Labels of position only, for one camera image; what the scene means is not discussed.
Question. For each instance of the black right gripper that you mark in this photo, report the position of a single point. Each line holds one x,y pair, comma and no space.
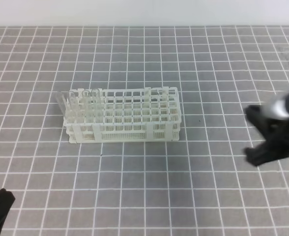
276,146

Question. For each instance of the clear glass test tube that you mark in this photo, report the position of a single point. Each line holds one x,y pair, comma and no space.
95,93

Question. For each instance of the grey white-grid tablecloth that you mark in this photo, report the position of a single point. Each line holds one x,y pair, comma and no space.
200,185

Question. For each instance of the white plastic test tube rack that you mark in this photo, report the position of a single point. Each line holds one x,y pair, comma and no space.
129,115

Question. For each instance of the clear tube in rack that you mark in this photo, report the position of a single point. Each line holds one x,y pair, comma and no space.
74,106
87,103

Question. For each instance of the clear tube leaning at rack end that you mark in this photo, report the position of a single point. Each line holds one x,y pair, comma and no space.
63,105

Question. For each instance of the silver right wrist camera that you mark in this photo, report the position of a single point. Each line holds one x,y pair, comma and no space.
278,108

